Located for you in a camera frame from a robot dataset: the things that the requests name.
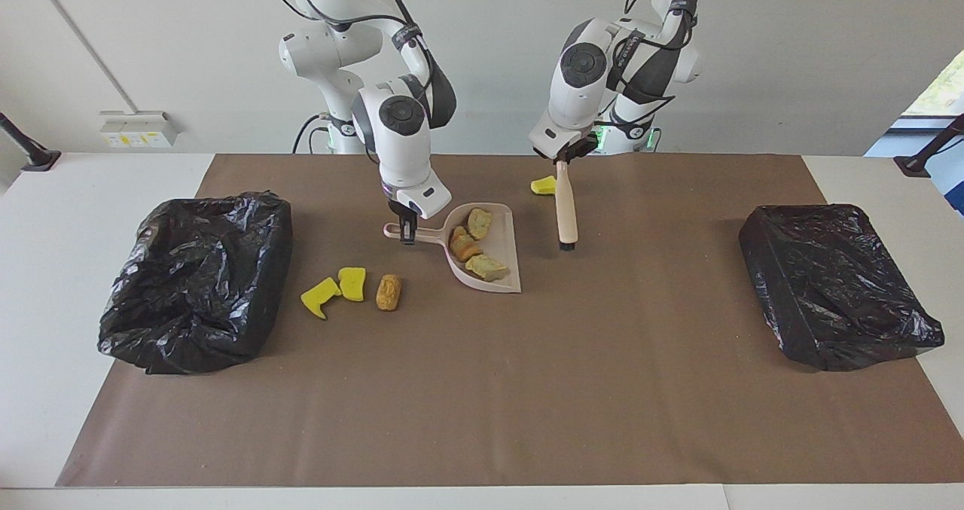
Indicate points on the white wall conduit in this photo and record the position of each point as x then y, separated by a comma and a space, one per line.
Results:
84, 43

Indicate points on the white wall socket box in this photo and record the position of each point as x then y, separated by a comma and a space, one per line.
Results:
139, 129

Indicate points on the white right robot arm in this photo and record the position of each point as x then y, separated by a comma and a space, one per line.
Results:
407, 163

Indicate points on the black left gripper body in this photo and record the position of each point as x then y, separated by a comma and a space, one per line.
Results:
576, 150

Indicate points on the black bin with crumpled bag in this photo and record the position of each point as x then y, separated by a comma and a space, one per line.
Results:
196, 284

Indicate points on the notched yellow sponge piece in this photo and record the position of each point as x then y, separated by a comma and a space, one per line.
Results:
319, 296

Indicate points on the squarish yellow sponge piece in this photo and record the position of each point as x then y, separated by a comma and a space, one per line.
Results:
352, 284

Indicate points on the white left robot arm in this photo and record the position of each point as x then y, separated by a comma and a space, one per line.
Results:
572, 103

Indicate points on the brown cork nugget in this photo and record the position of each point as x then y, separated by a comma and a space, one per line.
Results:
388, 292

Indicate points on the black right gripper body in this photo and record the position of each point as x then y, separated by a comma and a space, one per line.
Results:
405, 213

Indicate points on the beige plastic dustpan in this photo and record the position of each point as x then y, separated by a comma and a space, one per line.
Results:
501, 239

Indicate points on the pale green toy dumpling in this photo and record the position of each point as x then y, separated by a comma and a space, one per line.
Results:
487, 267
479, 222

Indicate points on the window with dark frame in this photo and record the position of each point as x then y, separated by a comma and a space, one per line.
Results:
945, 92

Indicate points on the brown paper table mat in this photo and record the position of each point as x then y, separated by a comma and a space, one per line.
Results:
482, 435

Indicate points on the striped orange toy croissant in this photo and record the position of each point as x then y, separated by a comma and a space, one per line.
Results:
465, 244

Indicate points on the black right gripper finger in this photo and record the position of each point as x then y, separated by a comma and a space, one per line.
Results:
410, 233

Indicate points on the curved yellow sponge piece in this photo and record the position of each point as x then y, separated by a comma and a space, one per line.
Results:
542, 187

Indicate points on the black bin with smooth bag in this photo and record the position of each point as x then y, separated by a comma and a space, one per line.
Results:
828, 284

